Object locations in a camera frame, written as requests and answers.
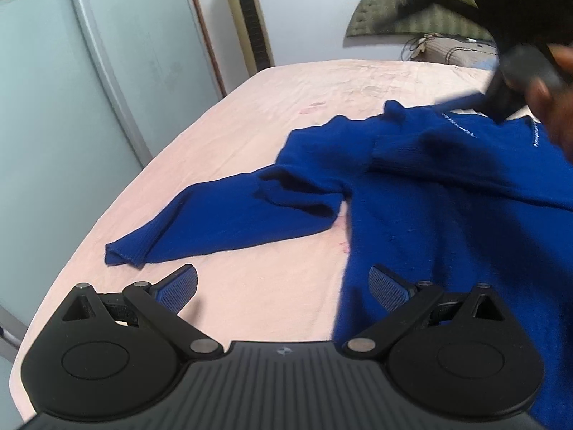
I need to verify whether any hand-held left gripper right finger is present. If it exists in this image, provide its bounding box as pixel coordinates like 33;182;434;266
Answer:
342;264;512;360

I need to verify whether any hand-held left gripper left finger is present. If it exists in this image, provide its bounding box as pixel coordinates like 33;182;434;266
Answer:
62;264;225;360

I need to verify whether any blue knit sweater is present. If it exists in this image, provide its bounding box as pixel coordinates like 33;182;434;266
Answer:
104;100;573;428

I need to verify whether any person's right hand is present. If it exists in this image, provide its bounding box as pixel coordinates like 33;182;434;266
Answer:
525;44;573;164

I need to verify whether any beige pillow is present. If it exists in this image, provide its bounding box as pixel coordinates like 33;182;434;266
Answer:
409;36;501;71

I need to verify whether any olive green padded headboard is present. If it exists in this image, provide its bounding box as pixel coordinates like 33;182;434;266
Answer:
343;0;497;41

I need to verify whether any pink bed sheet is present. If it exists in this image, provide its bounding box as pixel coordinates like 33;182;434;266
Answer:
9;59;504;416

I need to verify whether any light blue refrigerator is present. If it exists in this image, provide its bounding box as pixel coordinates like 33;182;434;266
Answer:
0;0;225;359

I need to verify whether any beige tower fan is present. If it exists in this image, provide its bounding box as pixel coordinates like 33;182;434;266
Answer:
218;0;275;78

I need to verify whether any black cable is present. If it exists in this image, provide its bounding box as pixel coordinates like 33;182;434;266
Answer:
400;35;431;62

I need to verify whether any brown wooden door frame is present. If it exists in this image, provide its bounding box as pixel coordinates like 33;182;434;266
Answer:
183;0;227;100

